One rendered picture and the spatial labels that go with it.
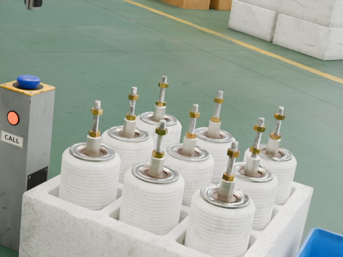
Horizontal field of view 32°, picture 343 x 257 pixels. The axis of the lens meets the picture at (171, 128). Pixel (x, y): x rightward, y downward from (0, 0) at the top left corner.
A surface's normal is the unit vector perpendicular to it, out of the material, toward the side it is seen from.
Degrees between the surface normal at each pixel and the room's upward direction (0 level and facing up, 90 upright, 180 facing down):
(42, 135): 90
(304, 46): 90
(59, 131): 0
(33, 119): 90
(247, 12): 90
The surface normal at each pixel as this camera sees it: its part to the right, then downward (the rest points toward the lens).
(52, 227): -0.44, 0.24
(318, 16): -0.81, 0.09
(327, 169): 0.14, -0.93
